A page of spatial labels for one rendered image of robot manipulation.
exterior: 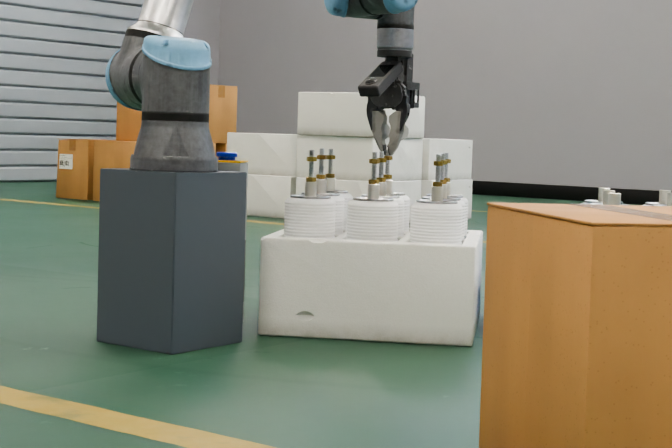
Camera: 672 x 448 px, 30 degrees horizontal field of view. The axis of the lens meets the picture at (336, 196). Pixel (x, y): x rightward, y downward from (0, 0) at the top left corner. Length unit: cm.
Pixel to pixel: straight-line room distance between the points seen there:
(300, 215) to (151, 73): 39
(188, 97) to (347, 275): 43
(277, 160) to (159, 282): 334
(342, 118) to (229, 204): 303
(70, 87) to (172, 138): 627
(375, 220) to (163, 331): 45
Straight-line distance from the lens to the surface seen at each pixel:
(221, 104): 653
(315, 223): 230
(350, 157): 516
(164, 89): 214
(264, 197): 542
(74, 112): 841
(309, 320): 229
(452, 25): 837
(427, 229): 227
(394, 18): 254
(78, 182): 639
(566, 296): 122
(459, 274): 224
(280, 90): 917
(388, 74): 251
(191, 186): 209
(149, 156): 213
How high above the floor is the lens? 37
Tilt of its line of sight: 3 degrees down
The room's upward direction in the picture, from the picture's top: 2 degrees clockwise
